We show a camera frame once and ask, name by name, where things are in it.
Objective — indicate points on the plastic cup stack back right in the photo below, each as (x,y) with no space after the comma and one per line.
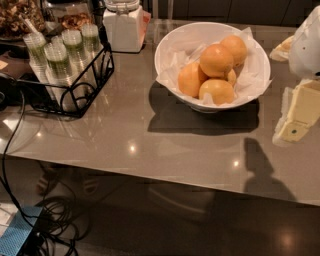
(90,35)

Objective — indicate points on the white ceramic bowl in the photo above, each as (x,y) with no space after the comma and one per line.
(173,40)

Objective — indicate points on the blue box on floor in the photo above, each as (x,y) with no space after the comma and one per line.
(16,226)

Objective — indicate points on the plastic cup stack back centre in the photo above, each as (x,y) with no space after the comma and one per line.
(72,40)

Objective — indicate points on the bowl of brown snacks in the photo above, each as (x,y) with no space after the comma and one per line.
(13,14)

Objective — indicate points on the black wire basket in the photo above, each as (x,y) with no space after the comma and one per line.
(84,89)

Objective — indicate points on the plastic cup stack front centre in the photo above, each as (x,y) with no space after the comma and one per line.
(60,75)

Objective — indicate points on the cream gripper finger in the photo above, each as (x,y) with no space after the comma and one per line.
(281,51)
(300,110)

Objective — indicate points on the glass jar with dried snacks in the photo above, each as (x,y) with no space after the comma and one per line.
(67,14)

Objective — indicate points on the small hidden orange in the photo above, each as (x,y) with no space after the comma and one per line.
(231,77)

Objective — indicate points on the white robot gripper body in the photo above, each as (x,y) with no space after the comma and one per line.
(306,50)

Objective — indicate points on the white jar with clip lid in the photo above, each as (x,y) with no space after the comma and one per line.
(123,21)

